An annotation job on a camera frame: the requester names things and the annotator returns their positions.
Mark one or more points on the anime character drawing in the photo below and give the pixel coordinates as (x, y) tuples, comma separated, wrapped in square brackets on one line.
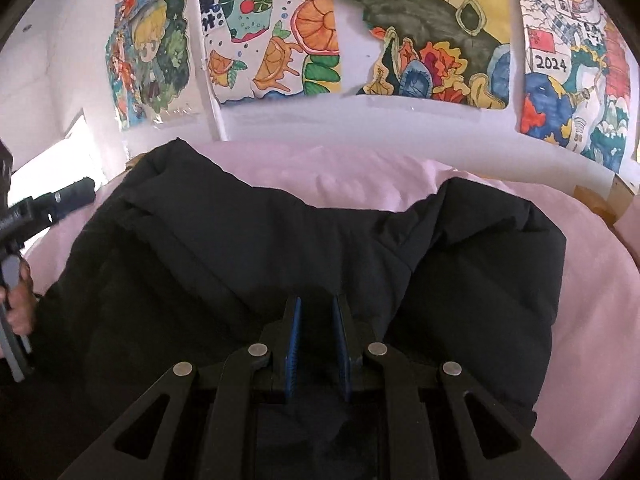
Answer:
[(149, 67)]

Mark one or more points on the wooden bed frame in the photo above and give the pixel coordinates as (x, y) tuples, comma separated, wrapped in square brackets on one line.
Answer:
[(611, 206)]

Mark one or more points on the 2024 dragon drawing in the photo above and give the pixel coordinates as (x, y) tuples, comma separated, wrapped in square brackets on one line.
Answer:
[(577, 80)]

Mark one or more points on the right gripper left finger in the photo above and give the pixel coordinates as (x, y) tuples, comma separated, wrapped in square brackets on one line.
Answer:
[(198, 422)]

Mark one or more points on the black hill flower drawing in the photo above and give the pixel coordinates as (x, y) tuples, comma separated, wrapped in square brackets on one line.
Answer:
[(454, 51)]

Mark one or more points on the black puffer jacket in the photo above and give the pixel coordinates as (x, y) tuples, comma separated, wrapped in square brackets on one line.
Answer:
[(183, 261)]

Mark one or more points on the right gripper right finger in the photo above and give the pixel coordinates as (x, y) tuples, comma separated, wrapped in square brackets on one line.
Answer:
[(431, 422)]

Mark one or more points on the person left hand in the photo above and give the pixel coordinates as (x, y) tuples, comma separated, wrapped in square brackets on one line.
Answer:
[(22, 303)]

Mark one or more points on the fruit juice drawing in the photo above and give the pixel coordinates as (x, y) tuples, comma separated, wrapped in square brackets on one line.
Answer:
[(270, 49)]

